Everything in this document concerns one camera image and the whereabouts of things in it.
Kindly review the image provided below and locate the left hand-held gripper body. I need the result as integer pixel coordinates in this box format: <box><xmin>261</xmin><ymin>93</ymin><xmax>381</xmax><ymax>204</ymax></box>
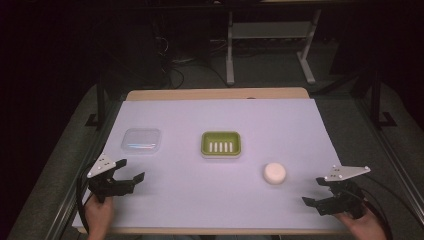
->
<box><xmin>86</xmin><ymin>152</ymin><xmax>136</xmax><ymax>204</ymax></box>

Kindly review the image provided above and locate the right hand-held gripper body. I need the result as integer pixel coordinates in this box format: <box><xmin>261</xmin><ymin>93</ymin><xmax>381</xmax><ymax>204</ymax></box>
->
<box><xmin>315</xmin><ymin>164</ymin><xmax>372</xmax><ymax>220</ymax></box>

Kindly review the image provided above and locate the clear plastic lid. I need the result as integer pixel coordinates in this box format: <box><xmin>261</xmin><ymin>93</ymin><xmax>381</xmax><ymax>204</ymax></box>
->
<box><xmin>120</xmin><ymin>127</ymin><xmax>162</xmax><ymax>156</ymax></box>

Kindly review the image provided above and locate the round white soap bar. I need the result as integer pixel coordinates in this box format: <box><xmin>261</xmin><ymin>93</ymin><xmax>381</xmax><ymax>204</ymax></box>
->
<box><xmin>262</xmin><ymin>162</ymin><xmax>287</xmax><ymax>185</ymax></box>

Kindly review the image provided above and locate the green soap dish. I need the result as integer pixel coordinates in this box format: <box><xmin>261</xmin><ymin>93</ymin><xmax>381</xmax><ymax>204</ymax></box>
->
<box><xmin>200</xmin><ymin>130</ymin><xmax>242</xmax><ymax>159</ymax></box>

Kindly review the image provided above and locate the person's left hand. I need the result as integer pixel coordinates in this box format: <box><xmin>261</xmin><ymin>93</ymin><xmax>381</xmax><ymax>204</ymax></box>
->
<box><xmin>84</xmin><ymin>194</ymin><xmax>115</xmax><ymax>240</ymax></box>

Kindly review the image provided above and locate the person's right hand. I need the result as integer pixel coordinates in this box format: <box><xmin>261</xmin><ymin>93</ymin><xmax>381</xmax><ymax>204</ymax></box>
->
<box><xmin>334</xmin><ymin>207</ymin><xmax>388</xmax><ymax>240</ymax></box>

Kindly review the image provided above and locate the black metal stand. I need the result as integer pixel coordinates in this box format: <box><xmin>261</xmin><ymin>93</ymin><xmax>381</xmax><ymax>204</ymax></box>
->
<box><xmin>353</xmin><ymin>68</ymin><xmax>398</xmax><ymax>130</ymax></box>
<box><xmin>84</xmin><ymin>82</ymin><xmax>108</xmax><ymax>131</ymax></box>

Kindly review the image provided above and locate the white table sheet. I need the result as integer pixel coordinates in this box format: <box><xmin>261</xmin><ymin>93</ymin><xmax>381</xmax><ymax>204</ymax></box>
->
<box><xmin>71</xmin><ymin>98</ymin><xmax>348</xmax><ymax>232</ymax></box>

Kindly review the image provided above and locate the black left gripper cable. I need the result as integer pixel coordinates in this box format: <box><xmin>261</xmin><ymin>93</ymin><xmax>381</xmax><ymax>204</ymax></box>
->
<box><xmin>75</xmin><ymin>162</ymin><xmax>98</xmax><ymax>235</ymax></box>

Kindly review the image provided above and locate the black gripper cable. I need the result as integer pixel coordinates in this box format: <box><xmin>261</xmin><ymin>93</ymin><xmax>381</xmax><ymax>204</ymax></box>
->
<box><xmin>358</xmin><ymin>174</ymin><xmax>419</xmax><ymax>240</ymax></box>
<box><xmin>75</xmin><ymin>162</ymin><xmax>98</xmax><ymax>235</ymax></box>

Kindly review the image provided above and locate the aluminium side rail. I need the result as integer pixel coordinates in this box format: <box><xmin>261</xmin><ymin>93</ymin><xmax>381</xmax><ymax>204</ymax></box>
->
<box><xmin>44</xmin><ymin>99</ymin><xmax>125</xmax><ymax>240</ymax></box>
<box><xmin>352</xmin><ymin>96</ymin><xmax>424</xmax><ymax>219</ymax></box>

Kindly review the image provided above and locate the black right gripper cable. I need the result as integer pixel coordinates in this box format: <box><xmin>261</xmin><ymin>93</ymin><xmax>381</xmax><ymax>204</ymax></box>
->
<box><xmin>358</xmin><ymin>174</ymin><xmax>419</xmax><ymax>240</ymax></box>

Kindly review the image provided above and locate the bundle of floor cables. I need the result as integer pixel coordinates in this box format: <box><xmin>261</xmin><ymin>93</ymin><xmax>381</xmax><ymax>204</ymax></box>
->
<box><xmin>154</xmin><ymin>33</ymin><xmax>231</xmax><ymax>90</ymax></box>

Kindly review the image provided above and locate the white metal desk frame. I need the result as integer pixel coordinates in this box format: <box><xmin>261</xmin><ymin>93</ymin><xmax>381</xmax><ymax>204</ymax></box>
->
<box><xmin>225</xmin><ymin>9</ymin><xmax>322</xmax><ymax>87</ymax></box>

